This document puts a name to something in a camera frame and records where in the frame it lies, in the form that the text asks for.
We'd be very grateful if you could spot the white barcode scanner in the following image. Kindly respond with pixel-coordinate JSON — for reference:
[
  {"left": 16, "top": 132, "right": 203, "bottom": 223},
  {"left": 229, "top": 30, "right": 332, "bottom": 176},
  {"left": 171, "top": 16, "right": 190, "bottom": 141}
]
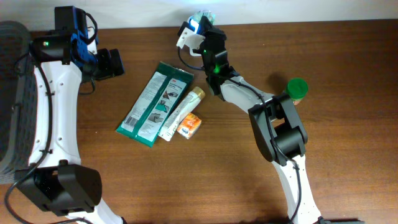
[{"left": 188, "top": 15, "right": 201, "bottom": 34}]

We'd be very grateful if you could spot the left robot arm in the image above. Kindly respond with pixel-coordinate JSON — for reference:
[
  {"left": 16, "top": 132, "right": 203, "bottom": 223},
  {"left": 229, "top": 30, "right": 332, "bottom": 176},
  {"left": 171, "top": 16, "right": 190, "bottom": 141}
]
[{"left": 14, "top": 6, "right": 124, "bottom": 224}]

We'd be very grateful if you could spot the grey plastic basket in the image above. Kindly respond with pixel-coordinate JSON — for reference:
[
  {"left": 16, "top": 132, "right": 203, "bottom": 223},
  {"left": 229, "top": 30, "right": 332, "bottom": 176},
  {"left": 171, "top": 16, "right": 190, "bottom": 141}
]
[{"left": 1, "top": 21, "right": 37, "bottom": 185}]

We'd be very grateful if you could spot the white tube gold cap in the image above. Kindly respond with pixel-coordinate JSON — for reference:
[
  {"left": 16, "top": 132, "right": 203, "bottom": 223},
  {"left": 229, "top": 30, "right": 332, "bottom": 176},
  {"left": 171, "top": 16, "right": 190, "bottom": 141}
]
[{"left": 158, "top": 86, "right": 205, "bottom": 141}]

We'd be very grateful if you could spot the teal tissue pack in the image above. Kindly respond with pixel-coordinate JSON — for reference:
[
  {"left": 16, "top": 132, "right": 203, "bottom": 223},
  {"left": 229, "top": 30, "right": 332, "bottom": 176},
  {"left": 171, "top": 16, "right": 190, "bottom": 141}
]
[{"left": 192, "top": 10, "right": 216, "bottom": 24}]

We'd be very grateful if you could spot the green lid jar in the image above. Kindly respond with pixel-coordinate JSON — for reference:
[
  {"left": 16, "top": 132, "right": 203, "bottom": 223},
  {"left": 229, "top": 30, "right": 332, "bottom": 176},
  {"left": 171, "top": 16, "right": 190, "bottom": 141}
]
[{"left": 284, "top": 78, "right": 308, "bottom": 105}]

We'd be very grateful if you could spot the orange tissue pack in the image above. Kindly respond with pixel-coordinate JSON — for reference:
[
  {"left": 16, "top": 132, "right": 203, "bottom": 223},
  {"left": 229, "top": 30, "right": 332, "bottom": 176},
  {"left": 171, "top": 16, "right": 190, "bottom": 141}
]
[{"left": 177, "top": 113, "right": 202, "bottom": 139}]

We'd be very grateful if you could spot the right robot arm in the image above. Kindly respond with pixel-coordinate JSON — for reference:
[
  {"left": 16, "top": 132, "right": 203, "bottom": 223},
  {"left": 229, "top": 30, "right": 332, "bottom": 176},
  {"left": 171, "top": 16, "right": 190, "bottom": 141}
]
[{"left": 196, "top": 16, "right": 325, "bottom": 223}]

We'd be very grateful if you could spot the green wipes package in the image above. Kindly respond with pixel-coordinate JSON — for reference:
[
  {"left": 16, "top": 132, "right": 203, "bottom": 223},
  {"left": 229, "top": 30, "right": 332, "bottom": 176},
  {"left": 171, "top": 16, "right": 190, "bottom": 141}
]
[{"left": 116, "top": 62, "right": 193, "bottom": 147}]

